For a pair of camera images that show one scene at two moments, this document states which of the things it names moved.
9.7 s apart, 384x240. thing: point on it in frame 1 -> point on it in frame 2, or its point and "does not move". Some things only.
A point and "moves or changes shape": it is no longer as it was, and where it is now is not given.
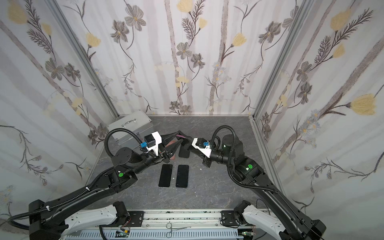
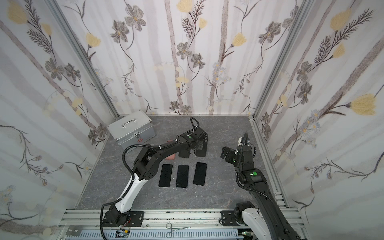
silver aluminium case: [137, 123] does not move
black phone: [186, 140] moves or changes shape
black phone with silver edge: [165, 175] does not move
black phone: [182, 180] does not move
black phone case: [183, 152] does not move
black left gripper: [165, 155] -> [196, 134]
